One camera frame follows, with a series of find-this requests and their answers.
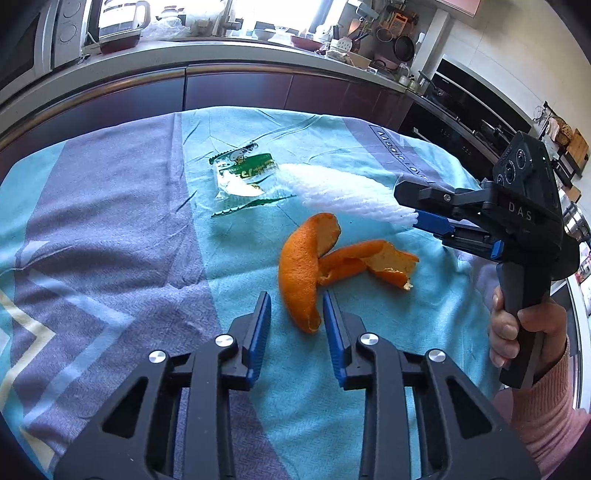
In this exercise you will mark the crumpled dish rag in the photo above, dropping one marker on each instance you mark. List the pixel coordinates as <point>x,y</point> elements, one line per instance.
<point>344,56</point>

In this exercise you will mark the dark kitchen base cabinet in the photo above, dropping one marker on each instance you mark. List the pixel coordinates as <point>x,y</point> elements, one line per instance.
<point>231,90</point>

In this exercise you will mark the white slotted spatula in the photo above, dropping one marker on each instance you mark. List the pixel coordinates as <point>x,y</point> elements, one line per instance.
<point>344,45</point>

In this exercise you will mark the white bowl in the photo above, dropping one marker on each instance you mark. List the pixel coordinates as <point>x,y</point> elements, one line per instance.
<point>265,34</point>

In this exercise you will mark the person's right hand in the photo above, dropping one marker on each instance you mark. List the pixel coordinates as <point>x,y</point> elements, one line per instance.
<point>549,327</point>

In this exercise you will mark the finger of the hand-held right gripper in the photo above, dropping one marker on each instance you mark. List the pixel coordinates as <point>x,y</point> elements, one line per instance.
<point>434,224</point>
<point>429,196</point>

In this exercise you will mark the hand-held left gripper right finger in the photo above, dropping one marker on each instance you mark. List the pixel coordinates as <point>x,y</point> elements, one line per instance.
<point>334,346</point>

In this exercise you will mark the black frying pan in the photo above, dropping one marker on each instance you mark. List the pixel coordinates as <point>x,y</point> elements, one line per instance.
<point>404,48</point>

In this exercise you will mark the steel kitchen faucet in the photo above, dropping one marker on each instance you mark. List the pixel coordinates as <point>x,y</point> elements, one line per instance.
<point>231,18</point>

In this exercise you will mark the glass electric kettle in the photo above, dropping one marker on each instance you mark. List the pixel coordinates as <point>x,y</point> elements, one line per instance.
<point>122,18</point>

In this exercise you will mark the black built-in oven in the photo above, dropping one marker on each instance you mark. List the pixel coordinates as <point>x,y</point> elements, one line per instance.
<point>461,120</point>

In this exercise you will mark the clear green printed wrapper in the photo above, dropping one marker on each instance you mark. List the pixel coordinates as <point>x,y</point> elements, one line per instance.
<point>244,173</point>

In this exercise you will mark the dark lidded food container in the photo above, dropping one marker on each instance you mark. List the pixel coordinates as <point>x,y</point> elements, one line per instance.
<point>119,42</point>

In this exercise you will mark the small orange peel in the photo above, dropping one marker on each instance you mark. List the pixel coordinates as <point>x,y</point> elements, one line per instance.
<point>369,258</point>

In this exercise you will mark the large orange peel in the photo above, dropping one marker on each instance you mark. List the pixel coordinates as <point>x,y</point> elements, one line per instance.
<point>298,267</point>

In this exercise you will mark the small blue patterned bowl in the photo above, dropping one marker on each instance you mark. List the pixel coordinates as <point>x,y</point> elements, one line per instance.
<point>281,31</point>

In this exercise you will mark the teal and grey tablecloth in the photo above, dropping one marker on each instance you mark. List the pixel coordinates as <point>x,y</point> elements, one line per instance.
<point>138,230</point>

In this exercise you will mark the white microwave oven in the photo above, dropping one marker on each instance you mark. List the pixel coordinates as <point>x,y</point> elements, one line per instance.
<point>46,32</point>

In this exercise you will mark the white foam fruit net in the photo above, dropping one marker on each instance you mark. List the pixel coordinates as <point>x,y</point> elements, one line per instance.
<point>341,191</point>

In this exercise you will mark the clear plastic bag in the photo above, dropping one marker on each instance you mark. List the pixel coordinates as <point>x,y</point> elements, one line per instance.
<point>180,25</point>

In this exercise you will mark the pink cooking pot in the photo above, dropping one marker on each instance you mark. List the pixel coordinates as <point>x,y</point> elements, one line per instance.
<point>384,64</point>

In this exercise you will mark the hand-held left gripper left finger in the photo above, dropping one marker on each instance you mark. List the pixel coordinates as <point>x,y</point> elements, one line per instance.
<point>256,350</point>

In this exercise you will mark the stainless steel pot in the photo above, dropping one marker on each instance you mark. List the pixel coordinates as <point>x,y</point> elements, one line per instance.
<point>572,221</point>

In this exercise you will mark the red bowl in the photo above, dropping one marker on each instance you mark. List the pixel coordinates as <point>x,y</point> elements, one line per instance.
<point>307,44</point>

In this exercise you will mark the person's right forearm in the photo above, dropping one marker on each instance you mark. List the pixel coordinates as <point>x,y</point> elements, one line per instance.
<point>554,415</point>

